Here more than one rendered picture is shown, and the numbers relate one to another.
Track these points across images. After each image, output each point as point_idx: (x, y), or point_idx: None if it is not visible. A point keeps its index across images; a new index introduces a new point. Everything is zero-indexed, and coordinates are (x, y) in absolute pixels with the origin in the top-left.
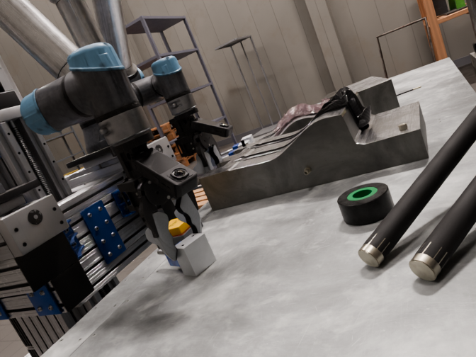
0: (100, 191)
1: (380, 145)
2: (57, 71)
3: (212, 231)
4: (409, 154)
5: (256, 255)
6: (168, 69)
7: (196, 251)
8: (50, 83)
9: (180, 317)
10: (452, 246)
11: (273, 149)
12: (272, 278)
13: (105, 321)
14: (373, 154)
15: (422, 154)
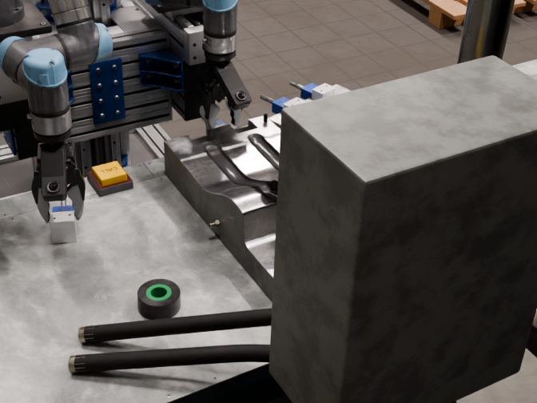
0: (129, 45)
1: (255, 261)
2: (52, 13)
3: (122, 205)
4: (266, 288)
5: (87, 265)
6: (212, 5)
7: (60, 229)
8: (16, 53)
9: (5, 269)
10: (91, 368)
11: (241, 167)
12: (60, 293)
13: None
14: (250, 261)
15: (271, 297)
